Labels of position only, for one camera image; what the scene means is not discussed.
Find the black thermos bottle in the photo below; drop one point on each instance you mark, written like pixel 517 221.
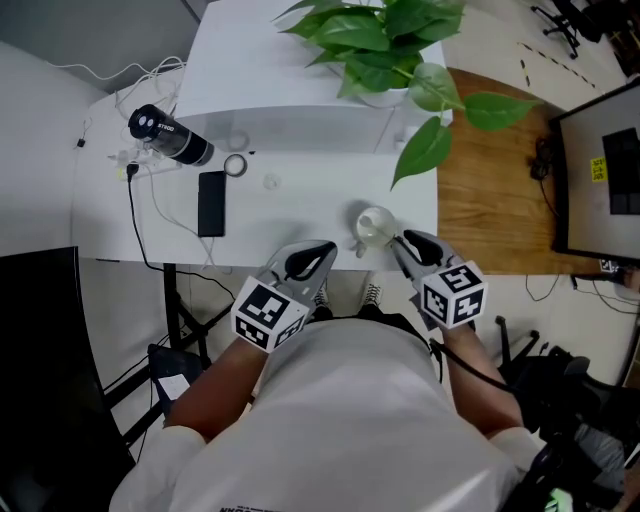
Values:
pixel 175 137

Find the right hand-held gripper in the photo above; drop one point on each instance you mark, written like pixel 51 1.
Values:
pixel 452 295

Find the clear glass cup container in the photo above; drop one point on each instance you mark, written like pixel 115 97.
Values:
pixel 372 226

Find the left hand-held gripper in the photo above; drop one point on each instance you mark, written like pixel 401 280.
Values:
pixel 270 312

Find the wooden table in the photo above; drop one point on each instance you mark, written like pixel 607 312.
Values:
pixel 490 200

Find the small black binder clip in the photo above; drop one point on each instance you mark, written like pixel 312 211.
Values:
pixel 80 143

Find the large black panel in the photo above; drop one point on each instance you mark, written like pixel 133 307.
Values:
pixel 45 380

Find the white cabinet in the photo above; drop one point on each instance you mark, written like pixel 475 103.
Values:
pixel 260 75

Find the person's black trousers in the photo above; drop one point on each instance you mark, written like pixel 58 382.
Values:
pixel 380 316

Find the black office chair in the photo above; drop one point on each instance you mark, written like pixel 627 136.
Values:
pixel 565 22

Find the person's left forearm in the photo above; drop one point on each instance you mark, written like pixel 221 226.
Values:
pixel 220 385

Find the black box with white label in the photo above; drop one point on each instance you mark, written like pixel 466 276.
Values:
pixel 172 372

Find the black computer monitor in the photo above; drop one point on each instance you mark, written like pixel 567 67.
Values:
pixel 582 150

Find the white plant pot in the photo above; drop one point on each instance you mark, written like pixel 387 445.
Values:
pixel 385 96

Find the person's shoe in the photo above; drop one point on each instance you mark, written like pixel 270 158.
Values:
pixel 320 299
pixel 371 294

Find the person's right forearm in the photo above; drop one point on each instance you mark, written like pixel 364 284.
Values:
pixel 487 407

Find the person's white shirt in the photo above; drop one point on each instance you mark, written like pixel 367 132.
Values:
pixel 340 425

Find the person's left shoe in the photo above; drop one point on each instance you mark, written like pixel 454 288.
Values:
pixel 320 299

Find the white power strip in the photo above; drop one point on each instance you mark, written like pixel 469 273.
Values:
pixel 150 162

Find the black swivel chair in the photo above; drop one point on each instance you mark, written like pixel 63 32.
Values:
pixel 575 400

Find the grey tape roll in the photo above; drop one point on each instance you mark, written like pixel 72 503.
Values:
pixel 226 165

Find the person's right shoe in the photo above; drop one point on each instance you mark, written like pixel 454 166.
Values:
pixel 371 294

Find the green leafy plant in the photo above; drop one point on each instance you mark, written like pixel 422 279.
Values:
pixel 380 45

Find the black desk leg frame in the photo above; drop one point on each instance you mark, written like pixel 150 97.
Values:
pixel 172 310

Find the small clear cap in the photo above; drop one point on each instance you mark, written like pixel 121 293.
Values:
pixel 271 182

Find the black smartphone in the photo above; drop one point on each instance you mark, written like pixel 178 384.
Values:
pixel 211 204

